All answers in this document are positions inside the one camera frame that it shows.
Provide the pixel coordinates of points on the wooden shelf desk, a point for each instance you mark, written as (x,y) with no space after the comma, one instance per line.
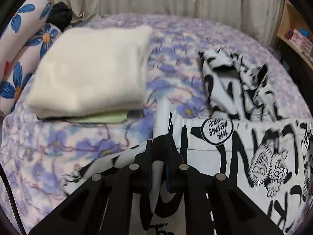
(288,19)

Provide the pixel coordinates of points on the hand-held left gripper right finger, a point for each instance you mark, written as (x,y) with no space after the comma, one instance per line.
(172,158)

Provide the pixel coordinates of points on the light green cloth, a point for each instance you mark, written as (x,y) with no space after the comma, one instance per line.
(105,118)

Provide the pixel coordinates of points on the folded cream sweater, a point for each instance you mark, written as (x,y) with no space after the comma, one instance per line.
(93,71)

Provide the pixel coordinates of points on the small blue box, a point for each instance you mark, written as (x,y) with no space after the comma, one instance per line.
(304,31)

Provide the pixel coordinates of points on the pink drawer boxes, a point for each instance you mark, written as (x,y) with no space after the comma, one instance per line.
(302,41)

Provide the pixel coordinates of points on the purple floral blanket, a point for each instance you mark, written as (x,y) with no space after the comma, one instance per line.
(171,41)

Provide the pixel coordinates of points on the black and white printed jacket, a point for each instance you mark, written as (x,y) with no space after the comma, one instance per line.
(234,132)

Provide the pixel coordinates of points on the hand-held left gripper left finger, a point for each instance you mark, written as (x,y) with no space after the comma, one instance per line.
(148,158)

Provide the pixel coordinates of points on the black cloth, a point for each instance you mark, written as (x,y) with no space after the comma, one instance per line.
(60,14)

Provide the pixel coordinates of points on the rolled pink quilt blue flowers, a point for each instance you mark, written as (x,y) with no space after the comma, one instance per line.
(36,22)

